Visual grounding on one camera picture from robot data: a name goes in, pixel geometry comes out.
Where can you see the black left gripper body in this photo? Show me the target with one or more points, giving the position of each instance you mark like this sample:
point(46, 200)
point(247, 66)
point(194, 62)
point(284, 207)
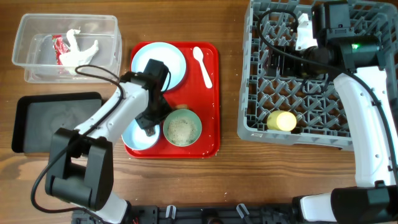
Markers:
point(156, 114)

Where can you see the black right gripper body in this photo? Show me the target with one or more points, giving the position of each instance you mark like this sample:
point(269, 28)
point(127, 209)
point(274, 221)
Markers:
point(302, 63)

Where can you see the green bowl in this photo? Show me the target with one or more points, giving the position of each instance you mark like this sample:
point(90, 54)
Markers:
point(182, 113)

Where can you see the pile of rice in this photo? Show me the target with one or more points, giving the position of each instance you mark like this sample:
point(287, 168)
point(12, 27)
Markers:
point(182, 131)

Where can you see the small light blue bowl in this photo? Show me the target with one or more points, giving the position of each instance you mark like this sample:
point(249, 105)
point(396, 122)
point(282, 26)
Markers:
point(136, 138)

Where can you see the light blue plate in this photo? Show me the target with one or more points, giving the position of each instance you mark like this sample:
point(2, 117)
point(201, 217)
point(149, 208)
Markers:
point(171, 56)

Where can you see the yellow plastic cup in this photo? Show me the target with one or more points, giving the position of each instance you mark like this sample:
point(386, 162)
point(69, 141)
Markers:
point(281, 121)

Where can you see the white plastic spoon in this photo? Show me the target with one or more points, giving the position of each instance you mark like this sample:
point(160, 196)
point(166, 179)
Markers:
point(198, 56)

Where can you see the white tissue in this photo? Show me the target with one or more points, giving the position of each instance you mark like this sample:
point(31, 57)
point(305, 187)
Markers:
point(75, 57)

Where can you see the red snack wrapper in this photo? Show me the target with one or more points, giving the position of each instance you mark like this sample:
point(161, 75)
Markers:
point(59, 47)

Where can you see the carrot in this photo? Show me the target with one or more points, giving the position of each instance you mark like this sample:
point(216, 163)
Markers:
point(178, 107)

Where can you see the dark brown food scrap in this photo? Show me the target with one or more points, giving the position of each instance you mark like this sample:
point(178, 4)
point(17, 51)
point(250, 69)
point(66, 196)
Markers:
point(150, 131)

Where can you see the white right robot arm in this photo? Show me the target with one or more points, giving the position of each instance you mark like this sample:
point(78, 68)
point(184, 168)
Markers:
point(355, 64)

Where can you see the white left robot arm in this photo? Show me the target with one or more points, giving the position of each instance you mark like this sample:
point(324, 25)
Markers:
point(80, 168)

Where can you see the grey-blue dishwasher rack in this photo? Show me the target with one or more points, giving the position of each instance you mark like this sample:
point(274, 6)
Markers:
point(321, 119)

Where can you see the black waste tray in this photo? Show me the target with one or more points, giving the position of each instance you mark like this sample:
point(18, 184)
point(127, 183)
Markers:
point(39, 117)

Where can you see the red plastic tray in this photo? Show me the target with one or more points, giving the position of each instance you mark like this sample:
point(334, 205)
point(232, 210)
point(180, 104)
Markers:
point(204, 102)

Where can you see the clear plastic storage box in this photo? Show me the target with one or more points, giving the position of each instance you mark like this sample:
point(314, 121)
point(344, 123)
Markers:
point(38, 34)

